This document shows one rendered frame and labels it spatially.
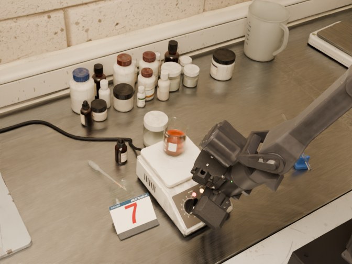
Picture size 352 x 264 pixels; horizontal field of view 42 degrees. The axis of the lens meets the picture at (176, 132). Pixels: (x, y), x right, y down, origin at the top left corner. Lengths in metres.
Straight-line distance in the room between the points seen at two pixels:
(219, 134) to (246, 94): 0.57
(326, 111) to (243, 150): 0.16
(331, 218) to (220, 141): 0.40
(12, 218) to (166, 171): 0.33
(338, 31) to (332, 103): 0.98
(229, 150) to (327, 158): 0.48
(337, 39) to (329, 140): 0.46
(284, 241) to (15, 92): 0.75
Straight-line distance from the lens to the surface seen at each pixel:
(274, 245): 1.00
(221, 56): 1.35
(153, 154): 1.00
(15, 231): 0.99
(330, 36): 1.62
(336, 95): 0.68
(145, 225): 0.98
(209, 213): 0.86
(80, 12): 1.24
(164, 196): 0.96
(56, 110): 1.25
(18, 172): 1.11
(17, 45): 1.22
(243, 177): 0.80
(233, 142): 0.78
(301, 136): 0.73
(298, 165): 1.15
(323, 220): 1.08
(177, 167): 0.97
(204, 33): 1.44
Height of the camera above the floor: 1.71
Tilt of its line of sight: 43 degrees down
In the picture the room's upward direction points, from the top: 6 degrees clockwise
